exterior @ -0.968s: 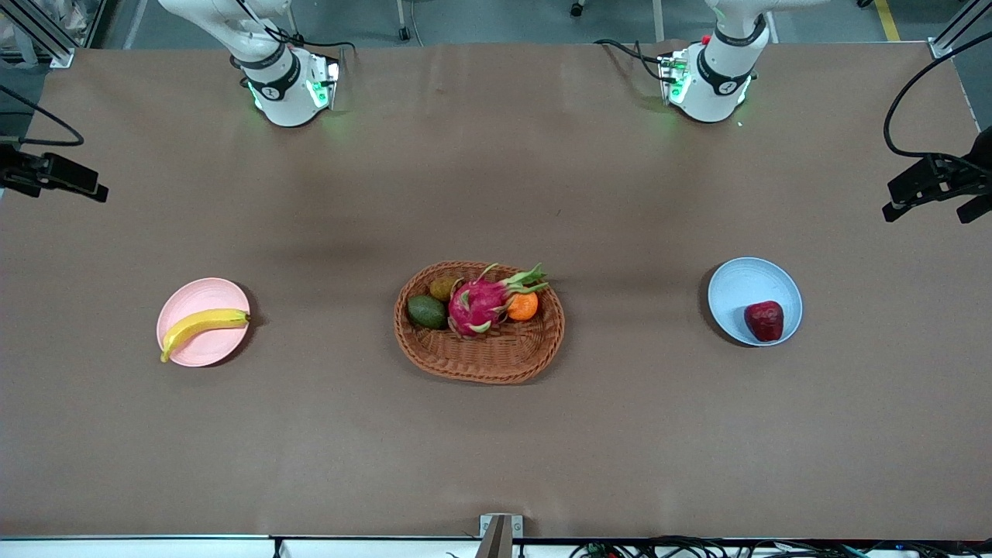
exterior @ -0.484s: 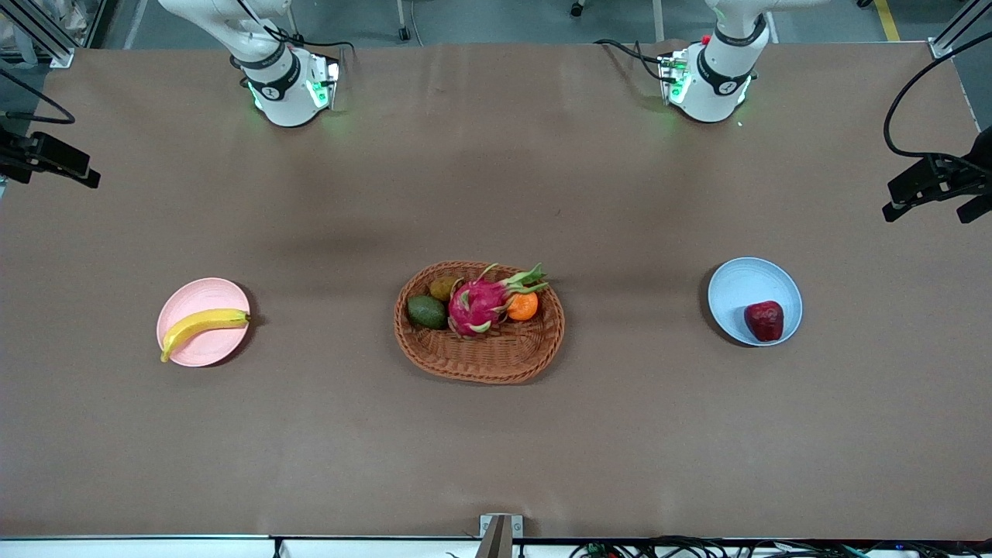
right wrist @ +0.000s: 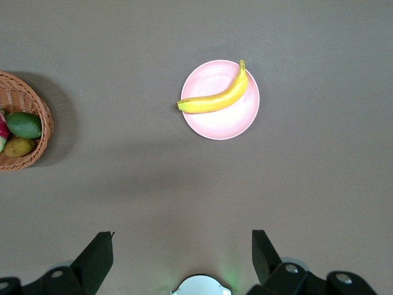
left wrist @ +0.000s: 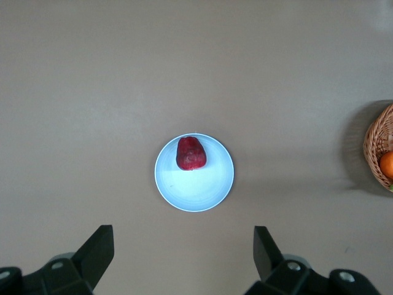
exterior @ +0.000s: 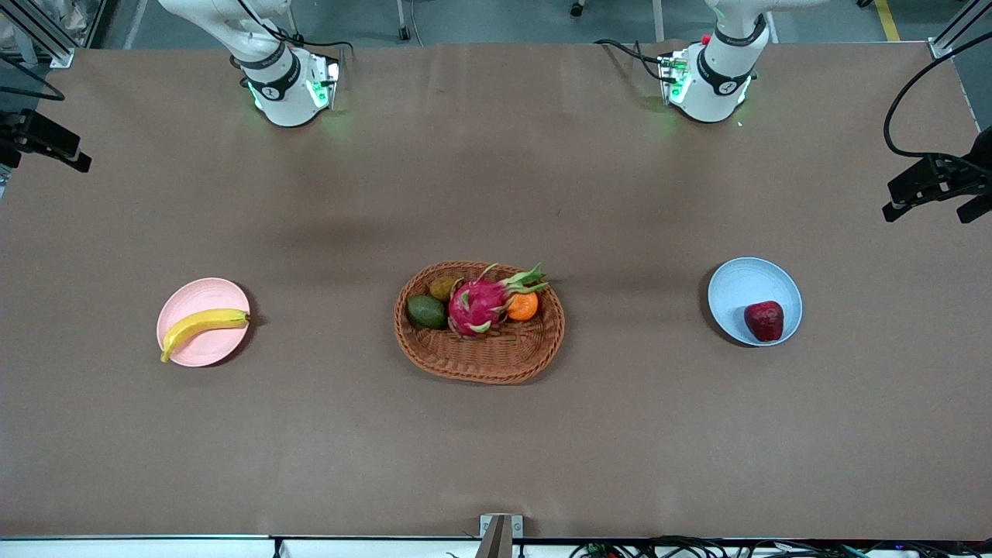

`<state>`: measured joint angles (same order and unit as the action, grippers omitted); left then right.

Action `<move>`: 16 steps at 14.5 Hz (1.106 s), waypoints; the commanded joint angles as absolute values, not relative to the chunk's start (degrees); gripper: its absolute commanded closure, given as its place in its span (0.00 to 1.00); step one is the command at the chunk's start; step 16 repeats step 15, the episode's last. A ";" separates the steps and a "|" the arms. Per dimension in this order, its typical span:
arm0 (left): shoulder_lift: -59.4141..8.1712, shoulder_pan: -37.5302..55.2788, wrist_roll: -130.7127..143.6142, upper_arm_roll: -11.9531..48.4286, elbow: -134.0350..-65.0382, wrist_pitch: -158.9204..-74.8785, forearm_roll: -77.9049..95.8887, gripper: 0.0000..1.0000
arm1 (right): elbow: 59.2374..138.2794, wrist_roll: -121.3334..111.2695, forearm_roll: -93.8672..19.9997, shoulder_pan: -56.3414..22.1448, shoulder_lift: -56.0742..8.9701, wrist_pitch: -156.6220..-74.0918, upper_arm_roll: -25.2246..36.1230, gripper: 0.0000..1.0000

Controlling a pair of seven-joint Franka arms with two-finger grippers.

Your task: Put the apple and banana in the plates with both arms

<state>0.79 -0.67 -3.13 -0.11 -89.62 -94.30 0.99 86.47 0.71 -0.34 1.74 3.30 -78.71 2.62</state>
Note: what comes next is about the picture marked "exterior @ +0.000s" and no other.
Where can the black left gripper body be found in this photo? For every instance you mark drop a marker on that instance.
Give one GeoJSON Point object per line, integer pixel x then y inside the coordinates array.
{"type": "Point", "coordinates": [955, 172]}

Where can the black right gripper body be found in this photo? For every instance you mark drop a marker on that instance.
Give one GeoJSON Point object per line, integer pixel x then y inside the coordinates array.
{"type": "Point", "coordinates": [17, 133]}

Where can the dark red apple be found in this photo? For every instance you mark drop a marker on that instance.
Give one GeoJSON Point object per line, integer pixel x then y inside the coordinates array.
{"type": "Point", "coordinates": [765, 322]}

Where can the yellow banana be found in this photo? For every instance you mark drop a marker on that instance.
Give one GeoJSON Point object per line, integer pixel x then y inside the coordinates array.
{"type": "Point", "coordinates": [205, 319]}

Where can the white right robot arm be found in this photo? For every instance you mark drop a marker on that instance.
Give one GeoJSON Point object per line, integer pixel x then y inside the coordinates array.
{"type": "Point", "coordinates": [287, 97]}

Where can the light blue plate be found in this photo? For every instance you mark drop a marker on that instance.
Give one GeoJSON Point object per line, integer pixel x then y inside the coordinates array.
{"type": "Point", "coordinates": [740, 287]}

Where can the pink plate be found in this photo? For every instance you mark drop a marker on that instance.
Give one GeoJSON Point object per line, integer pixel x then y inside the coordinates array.
{"type": "Point", "coordinates": [209, 345]}

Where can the chair leg with caster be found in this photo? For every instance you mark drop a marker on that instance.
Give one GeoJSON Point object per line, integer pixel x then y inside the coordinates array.
{"type": "Point", "coordinates": [402, 23]}

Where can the black caster wheel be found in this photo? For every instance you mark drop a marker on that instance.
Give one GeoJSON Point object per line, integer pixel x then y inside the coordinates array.
{"type": "Point", "coordinates": [577, 9]}

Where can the green avocado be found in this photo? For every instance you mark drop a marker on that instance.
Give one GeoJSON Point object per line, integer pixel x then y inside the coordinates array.
{"type": "Point", "coordinates": [427, 311]}

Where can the brown green kiwi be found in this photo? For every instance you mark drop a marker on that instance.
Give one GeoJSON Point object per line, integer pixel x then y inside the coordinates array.
{"type": "Point", "coordinates": [443, 288]}

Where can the orange fruit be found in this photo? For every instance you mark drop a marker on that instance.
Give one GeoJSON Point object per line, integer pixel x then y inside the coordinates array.
{"type": "Point", "coordinates": [523, 307]}

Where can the brown table cover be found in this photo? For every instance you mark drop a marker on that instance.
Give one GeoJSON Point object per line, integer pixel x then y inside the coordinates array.
{"type": "Point", "coordinates": [496, 194]}

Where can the pink dragon fruit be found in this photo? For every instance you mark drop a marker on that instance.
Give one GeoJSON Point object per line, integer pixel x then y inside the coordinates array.
{"type": "Point", "coordinates": [477, 304]}

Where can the brown wicker basket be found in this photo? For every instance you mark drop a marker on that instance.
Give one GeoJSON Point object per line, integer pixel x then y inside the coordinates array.
{"type": "Point", "coordinates": [480, 360]}

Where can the aluminium frame post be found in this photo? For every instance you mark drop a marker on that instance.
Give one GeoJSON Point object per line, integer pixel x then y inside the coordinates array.
{"type": "Point", "coordinates": [46, 43]}
{"type": "Point", "coordinates": [953, 39]}

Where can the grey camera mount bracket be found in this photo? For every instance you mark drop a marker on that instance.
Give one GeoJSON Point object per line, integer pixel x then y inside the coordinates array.
{"type": "Point", "coordinates": [500, 535]}

